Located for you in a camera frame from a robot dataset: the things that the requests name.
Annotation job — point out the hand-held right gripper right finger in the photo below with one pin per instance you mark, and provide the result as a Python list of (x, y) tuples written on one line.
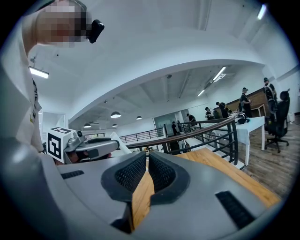
[(201, 199)]

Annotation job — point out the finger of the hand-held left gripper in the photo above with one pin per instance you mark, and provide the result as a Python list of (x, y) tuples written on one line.
[(103, 146), (122, 147)]

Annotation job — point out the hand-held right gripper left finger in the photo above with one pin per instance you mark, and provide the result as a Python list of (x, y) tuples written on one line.
[(89, 185)]

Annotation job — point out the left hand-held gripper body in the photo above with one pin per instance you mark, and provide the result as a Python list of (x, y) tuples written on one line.
[(56, 147)]

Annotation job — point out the person's left hand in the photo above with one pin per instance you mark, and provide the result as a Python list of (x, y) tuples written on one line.
[(72, 157)]

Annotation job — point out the black metal railing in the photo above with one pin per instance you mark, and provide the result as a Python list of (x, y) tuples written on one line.
[(180, 127), (165, 132)]

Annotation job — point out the frosted glass partition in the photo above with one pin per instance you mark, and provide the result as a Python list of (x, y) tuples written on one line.
[(164, 122)]

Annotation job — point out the person's beige shirt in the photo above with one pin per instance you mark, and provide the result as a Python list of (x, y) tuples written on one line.
[(16, 93)]

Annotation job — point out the railing with wooden handrail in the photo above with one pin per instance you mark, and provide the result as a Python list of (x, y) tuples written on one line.
[(234, 140)]

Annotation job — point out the long ceiling tube light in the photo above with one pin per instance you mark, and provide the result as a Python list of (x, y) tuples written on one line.
[(201, 93), (261, 11), (219, 73), (39, 73)]

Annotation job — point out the black headset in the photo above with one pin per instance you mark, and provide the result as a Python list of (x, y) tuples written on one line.
[(242, 121)]

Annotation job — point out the white table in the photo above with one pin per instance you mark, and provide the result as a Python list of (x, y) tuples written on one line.
[(250, 124)]

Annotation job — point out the black office chair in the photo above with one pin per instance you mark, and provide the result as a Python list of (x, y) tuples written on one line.
[(280, 117)]

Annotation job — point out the person's head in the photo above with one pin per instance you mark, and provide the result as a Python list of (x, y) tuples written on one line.
[(63, 23)]

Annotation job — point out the window with white frame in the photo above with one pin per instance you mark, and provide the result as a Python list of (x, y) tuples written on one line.
[(54, 119)]

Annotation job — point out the black head camera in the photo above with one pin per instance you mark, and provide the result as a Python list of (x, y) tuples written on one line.
[(96, 30)]

